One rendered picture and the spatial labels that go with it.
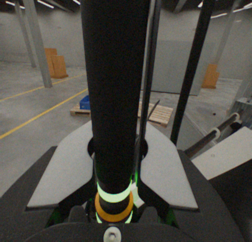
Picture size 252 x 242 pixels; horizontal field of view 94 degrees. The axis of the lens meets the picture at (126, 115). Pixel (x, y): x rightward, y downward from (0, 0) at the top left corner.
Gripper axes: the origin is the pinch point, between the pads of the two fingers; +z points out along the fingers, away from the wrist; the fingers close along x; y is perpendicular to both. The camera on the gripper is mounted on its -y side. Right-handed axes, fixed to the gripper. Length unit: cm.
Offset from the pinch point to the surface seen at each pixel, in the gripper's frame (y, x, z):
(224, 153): 22.4, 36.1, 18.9
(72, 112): 141, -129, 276
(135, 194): 10.6, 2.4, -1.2
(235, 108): 11, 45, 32
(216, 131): 9.9, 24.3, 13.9
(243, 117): 13, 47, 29
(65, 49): 0, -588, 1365
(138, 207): 11.0, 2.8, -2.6
